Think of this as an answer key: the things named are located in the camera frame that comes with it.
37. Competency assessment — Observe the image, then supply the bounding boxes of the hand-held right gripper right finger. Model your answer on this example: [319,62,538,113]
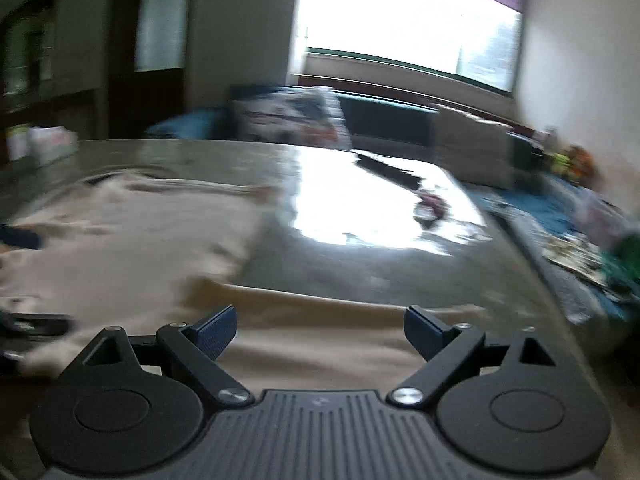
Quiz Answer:
[391,305,559,407]

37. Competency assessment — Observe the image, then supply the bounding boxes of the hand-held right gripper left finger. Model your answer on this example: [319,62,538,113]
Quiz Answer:
[81,305,252,407]

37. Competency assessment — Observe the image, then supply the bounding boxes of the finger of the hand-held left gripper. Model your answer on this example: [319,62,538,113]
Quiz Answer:
[0,222,44,252]
[0,312,77,337]

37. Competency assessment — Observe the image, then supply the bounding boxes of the beige garment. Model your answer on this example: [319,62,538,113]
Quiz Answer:
[0,174,506,396]

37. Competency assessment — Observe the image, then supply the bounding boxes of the white boxes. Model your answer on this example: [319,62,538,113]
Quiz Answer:
[4,125,80,167]

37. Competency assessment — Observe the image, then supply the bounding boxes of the small pink object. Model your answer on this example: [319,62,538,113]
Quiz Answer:
[413,191,448,223]

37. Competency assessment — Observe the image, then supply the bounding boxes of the printed paper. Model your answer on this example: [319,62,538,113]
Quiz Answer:
[542,235,606,278]

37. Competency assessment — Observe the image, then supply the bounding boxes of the dark remote control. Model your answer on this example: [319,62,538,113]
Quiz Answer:
[352,152,423,192]

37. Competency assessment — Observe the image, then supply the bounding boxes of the blue blanket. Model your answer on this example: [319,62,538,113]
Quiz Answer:
[472,172,640,323]

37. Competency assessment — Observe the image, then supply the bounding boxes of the beige cushion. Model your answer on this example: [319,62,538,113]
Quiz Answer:
[432,104,516,190]

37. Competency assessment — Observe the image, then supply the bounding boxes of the green object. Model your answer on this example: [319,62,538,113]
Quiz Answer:
[600,232,640,306]

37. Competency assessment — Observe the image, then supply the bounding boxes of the teal sofa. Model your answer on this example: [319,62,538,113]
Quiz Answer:
[145,87,546,186]

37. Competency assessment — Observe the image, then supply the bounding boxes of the colourful toys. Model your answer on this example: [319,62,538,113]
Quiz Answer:
[542,127,598,183]

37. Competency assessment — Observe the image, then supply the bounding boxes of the printed white cushion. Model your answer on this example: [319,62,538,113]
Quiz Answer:
[231,85,353,148]

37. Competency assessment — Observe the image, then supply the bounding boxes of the dark door with glass pane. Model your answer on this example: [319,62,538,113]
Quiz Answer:
[107,0,198,140]

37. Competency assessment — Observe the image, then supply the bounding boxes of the bright window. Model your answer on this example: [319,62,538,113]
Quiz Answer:
[292,0,525,95]

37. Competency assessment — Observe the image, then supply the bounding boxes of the dark wall shelf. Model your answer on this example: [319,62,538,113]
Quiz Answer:
[0,0,63,111]

